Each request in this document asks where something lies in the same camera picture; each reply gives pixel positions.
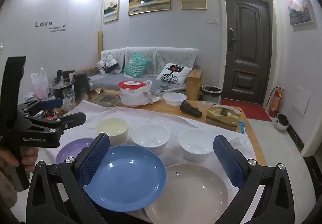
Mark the black pot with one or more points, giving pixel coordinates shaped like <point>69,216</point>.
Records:
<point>61,90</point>

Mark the black wall decal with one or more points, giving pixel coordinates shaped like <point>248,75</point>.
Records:
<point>44,24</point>

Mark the white tree print pillow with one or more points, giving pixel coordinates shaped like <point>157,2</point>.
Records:
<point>173,74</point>

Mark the cream bowl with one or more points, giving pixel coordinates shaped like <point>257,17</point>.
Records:
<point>113,126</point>

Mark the blue plate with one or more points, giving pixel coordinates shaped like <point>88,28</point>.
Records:
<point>125,178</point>

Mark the yellow rolled mat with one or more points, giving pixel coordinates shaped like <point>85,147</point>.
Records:
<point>100,46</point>

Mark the trash bin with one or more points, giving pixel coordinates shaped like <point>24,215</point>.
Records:
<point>211,94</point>

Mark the small framed mountain painting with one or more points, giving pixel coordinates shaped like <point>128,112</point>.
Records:
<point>111,9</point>

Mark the dark brown door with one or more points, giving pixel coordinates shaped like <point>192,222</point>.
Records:
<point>249,45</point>

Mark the white plastic bowl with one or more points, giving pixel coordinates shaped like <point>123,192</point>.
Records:
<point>174,99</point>

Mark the purple plate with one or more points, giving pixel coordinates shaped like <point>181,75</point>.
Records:
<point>68,149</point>

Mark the black kettle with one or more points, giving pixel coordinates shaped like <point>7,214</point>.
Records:
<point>81,85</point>

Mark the red fire extinguisher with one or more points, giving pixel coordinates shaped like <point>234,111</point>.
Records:
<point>275,103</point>

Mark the wooden table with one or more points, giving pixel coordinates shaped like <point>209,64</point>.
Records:
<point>171,108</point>

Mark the white ceramic bowl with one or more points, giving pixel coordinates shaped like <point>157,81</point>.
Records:
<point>151,138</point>
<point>196,143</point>

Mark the white pink plastic bag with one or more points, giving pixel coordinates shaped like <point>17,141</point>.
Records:
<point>40,85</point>

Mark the gold tissue box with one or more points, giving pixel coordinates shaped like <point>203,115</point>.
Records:
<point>221,117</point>

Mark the white dotted tablecloth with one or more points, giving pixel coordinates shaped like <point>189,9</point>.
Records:
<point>156,117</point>

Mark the black and white pillow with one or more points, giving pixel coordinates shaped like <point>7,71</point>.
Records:
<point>108,64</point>

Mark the red lid container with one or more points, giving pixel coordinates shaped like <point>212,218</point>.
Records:
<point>132,85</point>

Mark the wooden side cabinet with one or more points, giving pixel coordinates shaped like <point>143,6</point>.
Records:
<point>194,84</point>

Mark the person's left forearm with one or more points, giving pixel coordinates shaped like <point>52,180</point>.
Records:
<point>5,188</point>

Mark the grey sofa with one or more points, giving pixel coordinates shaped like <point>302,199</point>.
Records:
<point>108,81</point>

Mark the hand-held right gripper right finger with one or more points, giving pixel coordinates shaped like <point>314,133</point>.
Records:
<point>230,163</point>

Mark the glass tray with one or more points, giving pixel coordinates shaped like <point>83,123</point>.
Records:
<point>105,99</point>

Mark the white helmet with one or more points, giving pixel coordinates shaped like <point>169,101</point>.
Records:
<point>281,123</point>

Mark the red doormat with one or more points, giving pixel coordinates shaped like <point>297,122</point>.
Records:
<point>246,110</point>

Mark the drinking glass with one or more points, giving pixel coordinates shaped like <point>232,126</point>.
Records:
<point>69,100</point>

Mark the person's left hand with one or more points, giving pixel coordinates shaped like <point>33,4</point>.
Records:
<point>32,159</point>

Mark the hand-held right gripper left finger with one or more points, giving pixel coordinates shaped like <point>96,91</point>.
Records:
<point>94,162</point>

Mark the teal pillow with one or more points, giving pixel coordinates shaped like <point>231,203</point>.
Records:
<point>137,65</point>

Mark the black pouch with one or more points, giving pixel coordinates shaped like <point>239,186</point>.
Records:
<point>191,109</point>

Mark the unframed canvas painting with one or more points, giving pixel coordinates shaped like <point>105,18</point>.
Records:
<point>300,9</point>

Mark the white wall panel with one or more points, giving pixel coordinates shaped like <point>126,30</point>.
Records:
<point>301,100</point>

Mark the light switch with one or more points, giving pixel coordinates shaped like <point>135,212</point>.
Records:
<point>212,21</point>

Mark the beige plate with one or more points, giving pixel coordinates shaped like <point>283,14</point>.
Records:
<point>188,193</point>

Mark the blue packet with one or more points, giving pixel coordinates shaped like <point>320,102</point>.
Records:
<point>243,127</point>

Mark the red snack packet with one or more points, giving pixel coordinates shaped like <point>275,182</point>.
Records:
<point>46,114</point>

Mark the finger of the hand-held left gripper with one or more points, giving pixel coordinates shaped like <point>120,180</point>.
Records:
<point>51,103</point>
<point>73,118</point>

